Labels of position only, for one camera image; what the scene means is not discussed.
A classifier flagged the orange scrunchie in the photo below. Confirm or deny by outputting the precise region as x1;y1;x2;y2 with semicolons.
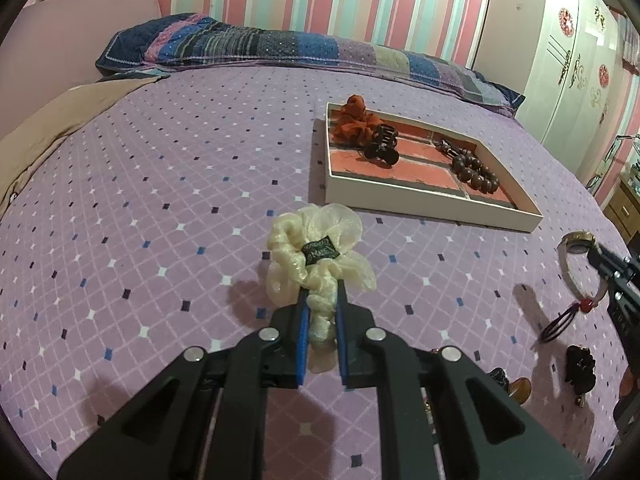
332;94;384;146

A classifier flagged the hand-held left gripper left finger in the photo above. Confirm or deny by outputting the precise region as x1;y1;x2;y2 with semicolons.
57;285;311;480

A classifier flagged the brick pattern tray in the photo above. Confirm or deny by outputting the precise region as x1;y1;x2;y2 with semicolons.
325;101;544;233

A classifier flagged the black hair tie red bead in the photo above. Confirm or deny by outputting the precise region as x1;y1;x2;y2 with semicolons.
542;297;599;345

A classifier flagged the patchwork pillow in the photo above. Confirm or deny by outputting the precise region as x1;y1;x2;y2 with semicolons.
95;12;527;119

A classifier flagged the pink padded headboard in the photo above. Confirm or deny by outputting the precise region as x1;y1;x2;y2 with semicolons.
0;0;162;141

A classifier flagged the white decorated wardrobe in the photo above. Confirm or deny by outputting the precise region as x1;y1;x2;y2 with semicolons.
472;0;632;147

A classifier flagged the wooden nightstand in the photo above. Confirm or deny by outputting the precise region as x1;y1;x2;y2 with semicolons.
604;175;640;241

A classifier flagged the cream scrunchie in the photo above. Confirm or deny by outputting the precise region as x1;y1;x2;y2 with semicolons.
264;203;377;375

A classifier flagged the white band watch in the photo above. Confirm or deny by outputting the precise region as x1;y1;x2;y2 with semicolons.
558;231;602;307

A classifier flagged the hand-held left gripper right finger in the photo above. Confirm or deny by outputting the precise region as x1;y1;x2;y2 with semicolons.
334;285;586;480

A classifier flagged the tan folded blanket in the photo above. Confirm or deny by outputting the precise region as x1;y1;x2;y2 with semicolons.
0;74;168;206

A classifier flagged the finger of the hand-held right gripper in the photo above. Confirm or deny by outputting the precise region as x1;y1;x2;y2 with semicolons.
586;242;640;302

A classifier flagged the black claw clip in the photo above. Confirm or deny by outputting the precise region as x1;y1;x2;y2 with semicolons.
363;124;401;167

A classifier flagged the brown stone pendant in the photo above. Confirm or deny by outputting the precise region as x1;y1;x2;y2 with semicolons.
487;367;533;405

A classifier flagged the wooden bead bracelet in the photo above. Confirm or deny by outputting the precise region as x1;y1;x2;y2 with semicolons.
450;152;503;195

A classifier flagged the black scrunchie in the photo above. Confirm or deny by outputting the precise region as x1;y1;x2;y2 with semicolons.
565;344;597;407

